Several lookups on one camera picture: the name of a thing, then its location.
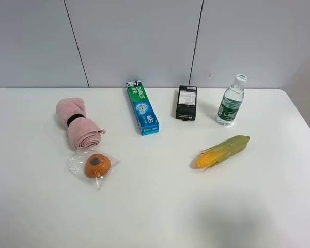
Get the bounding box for black rectangular battery box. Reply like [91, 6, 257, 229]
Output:
[173, 85, 198, 121]

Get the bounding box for green blue toothpaste box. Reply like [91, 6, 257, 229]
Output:
[126, 80, 160, 136]

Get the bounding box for yellow toy corn cob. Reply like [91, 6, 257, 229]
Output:
[195, 135, 250, 169]

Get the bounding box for rolled pink towel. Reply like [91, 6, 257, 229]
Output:
[56, 98, 106, 150]

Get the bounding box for orange fruit in plastic wrap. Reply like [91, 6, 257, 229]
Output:
[68, 149, 120, 190]

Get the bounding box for clear water bottle green label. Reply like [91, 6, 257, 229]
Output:
[216, 74, 247, 127]

